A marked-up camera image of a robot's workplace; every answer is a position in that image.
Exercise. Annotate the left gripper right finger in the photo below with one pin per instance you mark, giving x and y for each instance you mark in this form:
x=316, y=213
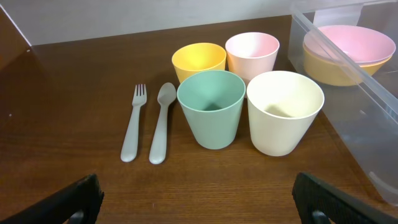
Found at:
x=318, y=202

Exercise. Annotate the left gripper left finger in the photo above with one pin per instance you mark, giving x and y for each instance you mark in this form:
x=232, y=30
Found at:
x=79, y=202

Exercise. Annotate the cream plastic cup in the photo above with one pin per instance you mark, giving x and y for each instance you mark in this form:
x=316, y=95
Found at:
x=281, y=107

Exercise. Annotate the yellow plastic bowl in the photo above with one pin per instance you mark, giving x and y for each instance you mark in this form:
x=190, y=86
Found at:
x=330, y=70

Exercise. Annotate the green plastic cup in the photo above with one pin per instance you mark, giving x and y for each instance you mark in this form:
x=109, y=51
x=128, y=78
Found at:
x=212, y=101

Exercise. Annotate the pink plastic bowl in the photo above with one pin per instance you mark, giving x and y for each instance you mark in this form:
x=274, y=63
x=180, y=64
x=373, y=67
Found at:
x=362, y=45

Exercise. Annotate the pink plastic cup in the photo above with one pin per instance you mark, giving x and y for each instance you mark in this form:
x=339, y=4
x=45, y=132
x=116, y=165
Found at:
x=251, y=53

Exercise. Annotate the yellow plastic cup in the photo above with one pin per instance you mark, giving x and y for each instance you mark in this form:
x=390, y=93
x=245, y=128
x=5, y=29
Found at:
x=198, y=57

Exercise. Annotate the clear plastic storage container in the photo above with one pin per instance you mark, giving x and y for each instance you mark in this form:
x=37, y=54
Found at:
x=364, y=115

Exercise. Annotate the grey plastic fork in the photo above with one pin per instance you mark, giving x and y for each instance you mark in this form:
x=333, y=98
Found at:
x=129, y=148

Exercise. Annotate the grey plastic spoon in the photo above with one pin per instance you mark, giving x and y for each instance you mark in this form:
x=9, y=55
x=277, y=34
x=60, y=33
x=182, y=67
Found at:
x=167, y=95

